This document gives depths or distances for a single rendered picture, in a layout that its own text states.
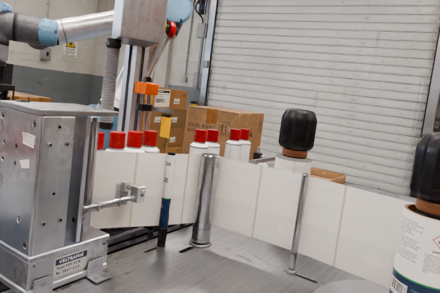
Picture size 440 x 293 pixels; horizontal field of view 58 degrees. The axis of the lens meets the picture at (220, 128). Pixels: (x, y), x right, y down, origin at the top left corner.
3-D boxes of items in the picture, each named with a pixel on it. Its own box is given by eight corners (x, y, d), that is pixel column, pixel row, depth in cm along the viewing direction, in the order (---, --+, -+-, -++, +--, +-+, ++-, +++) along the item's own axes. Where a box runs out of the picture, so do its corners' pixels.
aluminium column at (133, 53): (119, 218, 105) (146, -41, 99) (108, 213, 107) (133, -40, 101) (131, 214, 109) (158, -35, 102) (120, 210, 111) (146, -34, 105)
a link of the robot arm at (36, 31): (59, 23, 118) (18, 16, 114) (58, 17, 108) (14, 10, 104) (56, 50, 118) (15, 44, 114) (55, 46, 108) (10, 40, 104)
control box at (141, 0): (119, 36, 85) (128, -54, 83) (110, 42, 101) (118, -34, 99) (165, 44, 89) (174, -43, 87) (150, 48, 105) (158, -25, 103)
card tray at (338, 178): (324, 191, 167) (326, 182, 167) (270, 178, 181) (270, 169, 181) (344, 182, 192) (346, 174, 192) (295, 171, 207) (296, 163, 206)
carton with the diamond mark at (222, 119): (230, 179, 159) (239, 112, 156) (180, 167, 169) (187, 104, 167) (256, 169, 186) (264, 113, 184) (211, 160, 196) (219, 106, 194)
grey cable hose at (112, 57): (104, 129, 91) (113, 38, 89) (94, 127, 93) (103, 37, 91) (116, 129, 94) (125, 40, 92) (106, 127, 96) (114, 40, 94)
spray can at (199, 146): (194, 205, 107) (203, 131, 105) (179, 201, 110) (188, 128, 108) (205, 203, 111) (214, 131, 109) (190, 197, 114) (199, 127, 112)
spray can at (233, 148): (230, 195, 122) (238, 130, 120) (216, 191, 125) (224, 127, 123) (238, 193, 126) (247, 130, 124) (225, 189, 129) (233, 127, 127)
